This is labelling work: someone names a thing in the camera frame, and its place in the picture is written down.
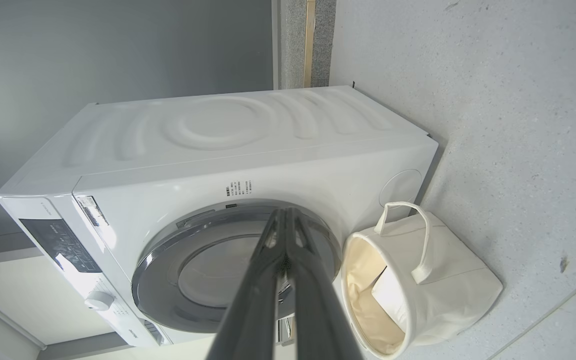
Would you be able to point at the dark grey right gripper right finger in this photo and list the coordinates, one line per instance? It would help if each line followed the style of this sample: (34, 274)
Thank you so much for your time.
(318, 310)

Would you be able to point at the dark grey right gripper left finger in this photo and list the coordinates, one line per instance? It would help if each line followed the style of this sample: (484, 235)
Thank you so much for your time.
(255, 300)

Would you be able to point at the round washing machine door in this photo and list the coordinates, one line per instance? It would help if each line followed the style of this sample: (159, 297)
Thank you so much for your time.
(208, 265)

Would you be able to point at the cream canvas laundry basket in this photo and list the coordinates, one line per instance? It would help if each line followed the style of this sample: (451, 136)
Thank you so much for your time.
(458, 285)

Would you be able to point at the white front-load washing machine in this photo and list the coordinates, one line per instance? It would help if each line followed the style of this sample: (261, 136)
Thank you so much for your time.
(248, 150)

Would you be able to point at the white round control knob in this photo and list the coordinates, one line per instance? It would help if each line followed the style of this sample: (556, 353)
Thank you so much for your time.
(99, 300)

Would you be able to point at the white folded cloth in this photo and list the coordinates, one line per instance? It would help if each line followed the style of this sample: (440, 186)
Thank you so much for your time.
(390, 300)

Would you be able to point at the wooden floor strip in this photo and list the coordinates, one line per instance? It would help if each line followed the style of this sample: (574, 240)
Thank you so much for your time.
(309, 40)

